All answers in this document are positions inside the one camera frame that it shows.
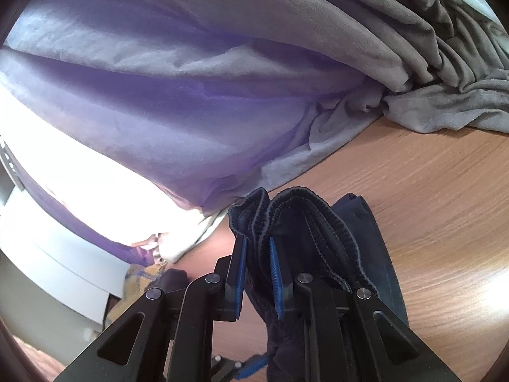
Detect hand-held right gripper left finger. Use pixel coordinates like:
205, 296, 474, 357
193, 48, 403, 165
52, 233, 249, 382

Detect white cabinet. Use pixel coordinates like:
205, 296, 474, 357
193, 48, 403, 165
0, 183, 134, 327

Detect black pants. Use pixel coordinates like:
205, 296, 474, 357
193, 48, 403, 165
227, 186, 410, 382

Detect black fleece garment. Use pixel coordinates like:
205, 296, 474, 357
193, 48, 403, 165
153, 268, 192, 293

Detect grey curtain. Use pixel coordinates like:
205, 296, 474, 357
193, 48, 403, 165
40, 0, 509, 134

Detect mustard plaid fringed scarf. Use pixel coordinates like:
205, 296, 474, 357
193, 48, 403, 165
104, 263, 168, 323

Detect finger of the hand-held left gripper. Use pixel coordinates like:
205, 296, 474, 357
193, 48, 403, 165
210, 352, 271, 382

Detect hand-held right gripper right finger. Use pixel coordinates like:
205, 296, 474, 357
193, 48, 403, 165
269, 237, 464, 382

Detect black perforated strip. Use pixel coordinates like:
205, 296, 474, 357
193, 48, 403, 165
0, 134, 25, 192

